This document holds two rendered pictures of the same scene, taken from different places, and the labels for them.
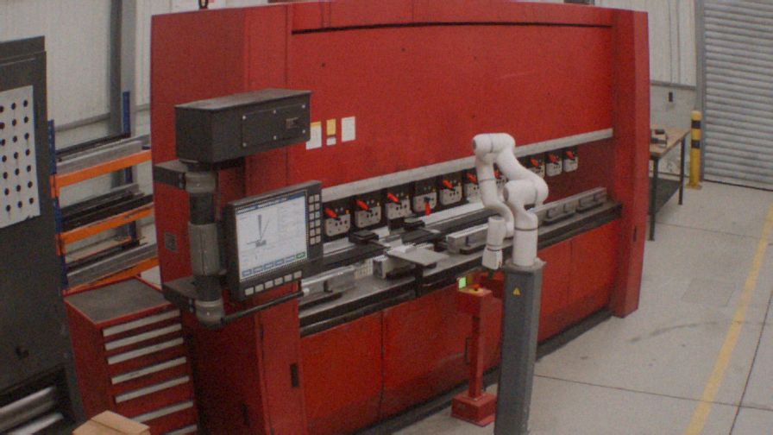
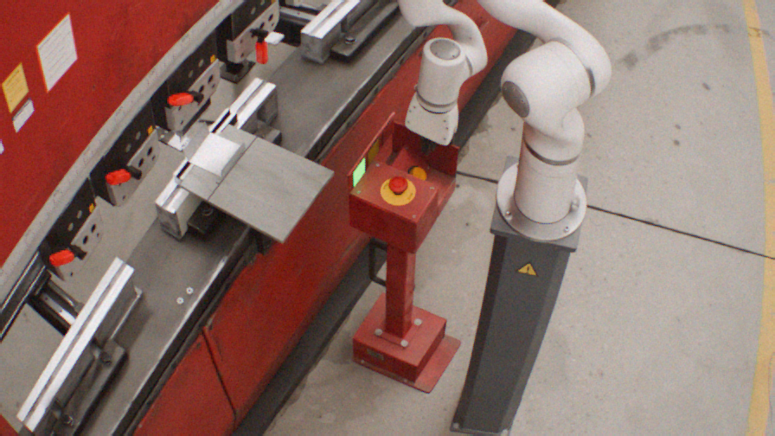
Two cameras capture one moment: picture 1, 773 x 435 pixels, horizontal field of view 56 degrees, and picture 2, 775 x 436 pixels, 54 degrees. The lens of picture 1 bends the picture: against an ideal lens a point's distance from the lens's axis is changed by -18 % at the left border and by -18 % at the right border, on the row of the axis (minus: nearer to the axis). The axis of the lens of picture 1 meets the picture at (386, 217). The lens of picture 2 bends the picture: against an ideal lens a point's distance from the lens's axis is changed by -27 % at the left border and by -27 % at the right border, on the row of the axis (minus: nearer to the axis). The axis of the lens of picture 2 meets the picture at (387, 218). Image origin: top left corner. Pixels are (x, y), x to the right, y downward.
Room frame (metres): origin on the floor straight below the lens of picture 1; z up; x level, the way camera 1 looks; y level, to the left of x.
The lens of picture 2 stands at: (3.04, -0.06, 2.52)
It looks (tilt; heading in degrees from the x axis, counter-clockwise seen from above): 54 degrees down; 343
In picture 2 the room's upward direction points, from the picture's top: 1 degrees clockwise
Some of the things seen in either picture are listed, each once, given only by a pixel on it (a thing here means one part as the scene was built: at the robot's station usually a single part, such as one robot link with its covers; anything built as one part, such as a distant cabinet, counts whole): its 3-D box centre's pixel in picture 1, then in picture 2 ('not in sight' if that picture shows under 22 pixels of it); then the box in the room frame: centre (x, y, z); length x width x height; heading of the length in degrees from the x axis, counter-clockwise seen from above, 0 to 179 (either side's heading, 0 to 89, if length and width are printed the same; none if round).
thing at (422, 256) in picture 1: (417, 255); (252, 179); (4.24, -0.15, 1.00); 0.26 x 0.18 x 0.01; 45
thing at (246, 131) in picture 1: (245, 209); not in sight; (3.14, 0.52, 1.53); 0.51 x 0.25 x 0.85; 140
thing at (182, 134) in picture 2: (396, 223); (192, 111); (4.35, -0.05, 1.13); 0.10 x 0.02 x 0.10; 135
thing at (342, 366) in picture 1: (480, 321); (376, 129); (4.77, -0.54, 0.41); 3.00 x 0.21 x 0.83; 135
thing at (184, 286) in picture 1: (215, 287); not in sight; (3.24, 0.69, 1.17); 0.40 x 0.24 x 0.07; 135
